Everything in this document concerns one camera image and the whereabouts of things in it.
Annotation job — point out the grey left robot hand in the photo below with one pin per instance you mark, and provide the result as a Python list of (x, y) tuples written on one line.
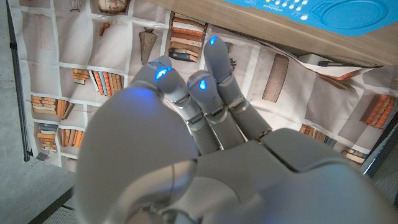
[(248, 186)]

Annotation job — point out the blue toy piano keyboard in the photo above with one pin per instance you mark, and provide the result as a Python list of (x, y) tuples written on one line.
[(351, 15)]

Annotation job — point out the printed bookshelf backdrop cloth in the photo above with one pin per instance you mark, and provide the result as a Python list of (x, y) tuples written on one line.
[(77, 46)]

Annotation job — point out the black backdrop stand pole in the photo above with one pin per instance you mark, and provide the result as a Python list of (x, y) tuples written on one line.
[(17, 71)]

